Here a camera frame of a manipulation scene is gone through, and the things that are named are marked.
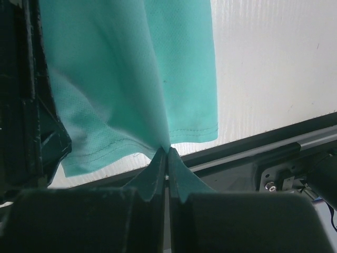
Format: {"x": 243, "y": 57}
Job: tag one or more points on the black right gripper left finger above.
{"x": 106, "y": 219}

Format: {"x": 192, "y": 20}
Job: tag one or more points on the teal t shirt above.
{"x": 130, "y": 76}

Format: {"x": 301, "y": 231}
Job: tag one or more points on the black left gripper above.
{"x": 33, "y": 139}

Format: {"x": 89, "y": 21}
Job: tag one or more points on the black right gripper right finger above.
{"x": 204, "y": 220}

